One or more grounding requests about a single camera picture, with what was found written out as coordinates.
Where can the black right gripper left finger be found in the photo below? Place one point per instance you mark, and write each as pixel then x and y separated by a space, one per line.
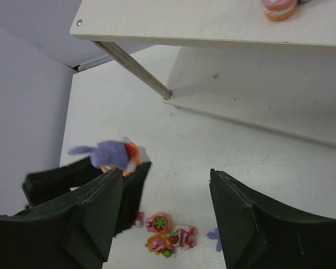
pixel 74 230

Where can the pink strawberry cake toy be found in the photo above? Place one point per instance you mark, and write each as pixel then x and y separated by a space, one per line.
pixel 159 222

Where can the pink bear yellow flower toy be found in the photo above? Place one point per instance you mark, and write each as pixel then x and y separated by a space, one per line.
pixel 159 244

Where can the white strawberry cake slice toy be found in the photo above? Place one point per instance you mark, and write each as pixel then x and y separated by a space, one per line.
pixel 183 236

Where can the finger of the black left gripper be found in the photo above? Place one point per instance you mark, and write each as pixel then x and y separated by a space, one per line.
pixel 42 186
pixel 131 198

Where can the pink bear strawberry toy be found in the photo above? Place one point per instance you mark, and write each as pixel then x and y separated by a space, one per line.
pixel 139 222

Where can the light wooden two-tier shelf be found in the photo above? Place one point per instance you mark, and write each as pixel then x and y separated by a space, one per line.
pixel 233 62

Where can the purple bunny holding cupcake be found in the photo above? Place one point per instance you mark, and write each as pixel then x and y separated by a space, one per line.
pixel 277 10

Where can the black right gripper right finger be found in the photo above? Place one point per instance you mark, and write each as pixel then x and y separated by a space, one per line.
pixel 257 231

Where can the small purple bunny toy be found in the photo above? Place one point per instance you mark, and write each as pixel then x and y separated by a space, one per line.
pixel 214 235

